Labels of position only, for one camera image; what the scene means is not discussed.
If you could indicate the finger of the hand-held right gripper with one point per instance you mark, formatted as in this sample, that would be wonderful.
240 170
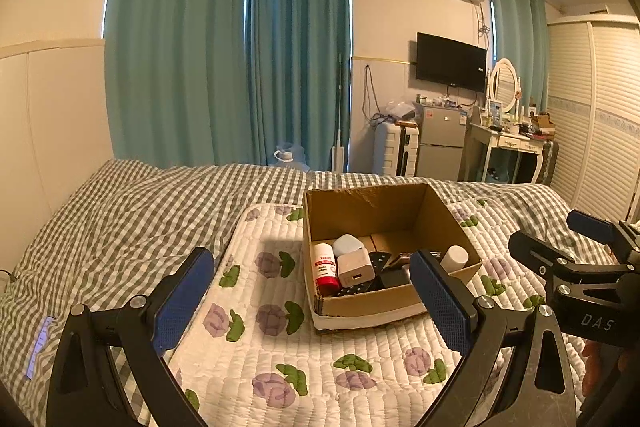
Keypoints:
532 249
590 222

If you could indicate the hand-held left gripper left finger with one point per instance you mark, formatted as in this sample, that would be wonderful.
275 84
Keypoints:
182 302

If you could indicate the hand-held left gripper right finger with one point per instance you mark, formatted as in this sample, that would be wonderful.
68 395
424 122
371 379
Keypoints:
442 304

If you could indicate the plain white bottle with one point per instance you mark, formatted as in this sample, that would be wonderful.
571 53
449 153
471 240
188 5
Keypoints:
456 257

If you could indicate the small black box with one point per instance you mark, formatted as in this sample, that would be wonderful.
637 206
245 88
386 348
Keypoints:
392 278

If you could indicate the cardboard box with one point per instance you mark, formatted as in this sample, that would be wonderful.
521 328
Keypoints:
380 303

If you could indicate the black remote control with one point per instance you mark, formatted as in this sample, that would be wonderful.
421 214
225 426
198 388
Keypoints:
378 261

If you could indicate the white charger adapter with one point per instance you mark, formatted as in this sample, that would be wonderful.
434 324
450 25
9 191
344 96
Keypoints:
355 272

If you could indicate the light blue earbuds case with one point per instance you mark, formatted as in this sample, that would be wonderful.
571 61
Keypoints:
347 244

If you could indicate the white bottle with red cap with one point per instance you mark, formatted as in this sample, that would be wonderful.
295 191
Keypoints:
325 269

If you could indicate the person's right hand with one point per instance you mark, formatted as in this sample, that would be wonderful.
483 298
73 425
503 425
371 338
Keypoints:
597 367

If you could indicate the silver suitcase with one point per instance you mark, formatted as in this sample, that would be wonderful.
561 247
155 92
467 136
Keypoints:
549 159

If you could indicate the grey checkered blanket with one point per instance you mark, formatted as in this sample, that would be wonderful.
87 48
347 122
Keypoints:
150 217

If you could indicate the white louvered wardrobe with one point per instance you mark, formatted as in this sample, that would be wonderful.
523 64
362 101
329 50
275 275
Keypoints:
600 117

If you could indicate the white dressing table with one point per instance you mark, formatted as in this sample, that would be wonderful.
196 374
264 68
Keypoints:
485 136

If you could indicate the floral quilted mat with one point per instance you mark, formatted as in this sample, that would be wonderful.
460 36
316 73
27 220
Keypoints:
310 357

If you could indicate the silver mini fridge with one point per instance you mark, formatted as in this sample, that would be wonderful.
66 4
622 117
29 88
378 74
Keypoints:
440 142

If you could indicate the oval white vanity mirror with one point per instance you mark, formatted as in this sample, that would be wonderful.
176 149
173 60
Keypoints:
504 84

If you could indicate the light blue suitcase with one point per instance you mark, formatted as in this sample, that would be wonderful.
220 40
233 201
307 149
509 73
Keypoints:
392 149

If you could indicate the clear water jug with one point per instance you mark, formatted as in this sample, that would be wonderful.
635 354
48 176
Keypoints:
289 159

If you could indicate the clear plastic bag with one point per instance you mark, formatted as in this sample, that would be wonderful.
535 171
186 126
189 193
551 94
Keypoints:
400 111

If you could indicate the narrow teal curtain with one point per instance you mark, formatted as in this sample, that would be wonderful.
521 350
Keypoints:
517 37

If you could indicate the wide teal curtain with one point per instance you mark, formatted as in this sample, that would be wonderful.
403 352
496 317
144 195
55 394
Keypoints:
175 47

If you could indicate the black wall television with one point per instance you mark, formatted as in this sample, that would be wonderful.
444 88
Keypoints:
450 62

